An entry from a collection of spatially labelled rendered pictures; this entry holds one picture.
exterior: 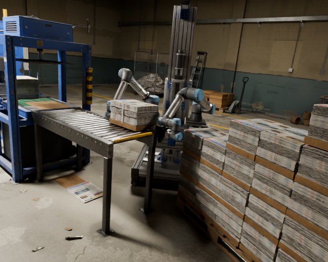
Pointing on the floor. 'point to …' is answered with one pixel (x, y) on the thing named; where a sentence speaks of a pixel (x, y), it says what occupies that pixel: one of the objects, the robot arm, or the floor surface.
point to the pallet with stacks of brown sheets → (219, 99)
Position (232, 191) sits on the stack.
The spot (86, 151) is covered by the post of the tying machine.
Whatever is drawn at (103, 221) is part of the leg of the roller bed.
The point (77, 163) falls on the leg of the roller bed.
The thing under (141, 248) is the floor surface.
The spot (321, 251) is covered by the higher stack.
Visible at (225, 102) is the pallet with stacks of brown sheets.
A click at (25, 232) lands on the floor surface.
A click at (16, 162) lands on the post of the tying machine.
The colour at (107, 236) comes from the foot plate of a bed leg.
